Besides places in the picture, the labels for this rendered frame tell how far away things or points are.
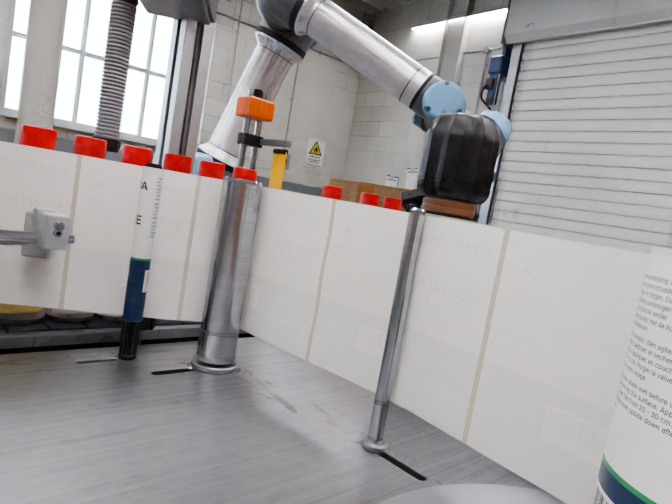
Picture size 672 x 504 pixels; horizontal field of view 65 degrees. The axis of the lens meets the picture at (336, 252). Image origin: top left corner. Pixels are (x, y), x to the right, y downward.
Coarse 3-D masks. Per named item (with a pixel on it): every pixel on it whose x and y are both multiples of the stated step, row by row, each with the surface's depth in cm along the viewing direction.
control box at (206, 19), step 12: (144, 0) 72; (156, 0) 71; (168, 0) 70; (180, 0) 69; (192, 0) 68; (204, 0) 69; (216, 0) 76; (156, 12) 76; (168, 12) 75; (180, 12) 74; (192, 12) 73; (204, 12) 73; (216, 12) 78
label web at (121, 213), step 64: (0, 192) 47; (64, 192) 48; (128, 192) 50; (192, 192) 51; (0, 256) 48; (64, 256) 49; (128, 256) 50; (192, 256) 52; (256, 256) 52; (320, 256) 46; (384, 256) 42; (128, 320) 49; (192, 320) 53; (256, 320) 51; (320, 320) 46; (384, 320) 41
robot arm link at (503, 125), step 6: (480, 114) 109; (486, 114) 107; (492, 114) 107; (498, 114) 107; (492, 120) 106; (498, 120) 106; (504, 120) 107; (498, 126) 106; (504, 126) 107; (510, 126) 108; (498, 132) 106; (504, 132) 107; (504, 138) 107; (504, 144) 108; (498, 150) 106
